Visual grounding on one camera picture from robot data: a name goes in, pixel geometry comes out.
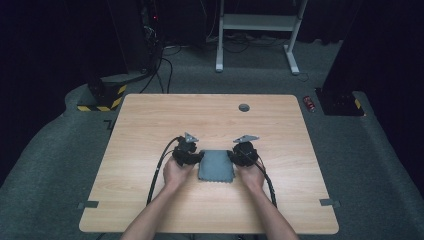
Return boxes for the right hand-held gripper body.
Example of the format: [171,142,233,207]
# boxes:
[232,134,261,168]

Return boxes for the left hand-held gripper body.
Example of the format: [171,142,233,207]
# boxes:
[171,132,200,167]

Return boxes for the grey cloth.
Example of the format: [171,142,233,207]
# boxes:
[197,149,235,184]

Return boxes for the person's right hand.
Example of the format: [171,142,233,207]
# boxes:
[235,160,267,194]

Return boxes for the person's left hand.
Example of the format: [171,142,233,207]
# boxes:
[162,155,195,194]

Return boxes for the red can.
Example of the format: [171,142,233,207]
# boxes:
[302,95,317,114]

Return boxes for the grey tape strip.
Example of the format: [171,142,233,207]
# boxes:
[318,198,342,209]
[76,200,100,210]

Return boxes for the black yellow striped stand base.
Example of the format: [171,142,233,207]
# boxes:
[76,75,129,113]

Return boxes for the black computer tower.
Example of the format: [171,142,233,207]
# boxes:
[105,0,165,74]

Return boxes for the white metal stand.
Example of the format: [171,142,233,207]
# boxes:
[215,0,310,76]

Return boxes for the black floor cables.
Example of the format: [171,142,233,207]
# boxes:
[139,44,183,95]

